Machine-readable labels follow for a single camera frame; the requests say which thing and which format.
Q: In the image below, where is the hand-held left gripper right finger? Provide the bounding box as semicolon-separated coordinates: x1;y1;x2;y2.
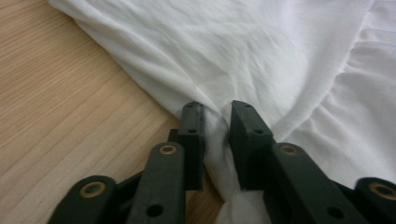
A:
229;99;277;191

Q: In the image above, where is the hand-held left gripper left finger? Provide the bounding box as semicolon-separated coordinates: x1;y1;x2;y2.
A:
168;101;205;191

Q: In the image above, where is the white skirt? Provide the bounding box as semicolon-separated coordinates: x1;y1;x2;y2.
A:
47;0;396;224

